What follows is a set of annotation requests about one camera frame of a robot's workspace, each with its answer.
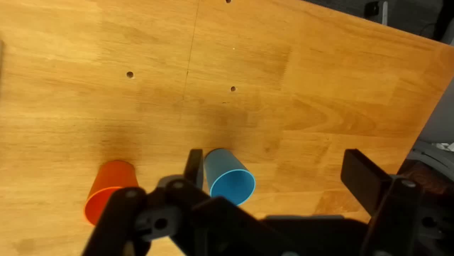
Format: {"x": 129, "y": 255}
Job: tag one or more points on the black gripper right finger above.
{"x": 411, "y": 213}

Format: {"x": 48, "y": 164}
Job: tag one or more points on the blue plastic cup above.
{"x": 227, "y": 177}

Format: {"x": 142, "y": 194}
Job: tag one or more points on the orange plastic cup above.
{"x": 110, "y": 177}

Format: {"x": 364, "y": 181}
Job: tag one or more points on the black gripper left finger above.
{"x": 177, "y": 210}

